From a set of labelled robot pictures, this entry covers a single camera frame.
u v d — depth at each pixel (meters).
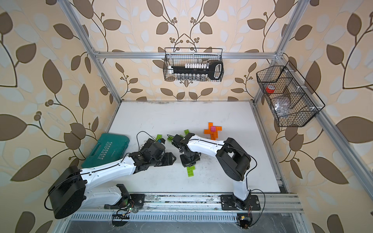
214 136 0.99
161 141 0.78
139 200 0.74
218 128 1.02
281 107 0.70
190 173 0.84
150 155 0.64
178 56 0.91
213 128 0.99
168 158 0.74
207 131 1.02
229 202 0.73
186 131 1.02
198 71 0.84
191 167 0.85
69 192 0.41
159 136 0.99
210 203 0.75
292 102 0.73
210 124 1.05
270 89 0.81
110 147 0.89
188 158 0.73
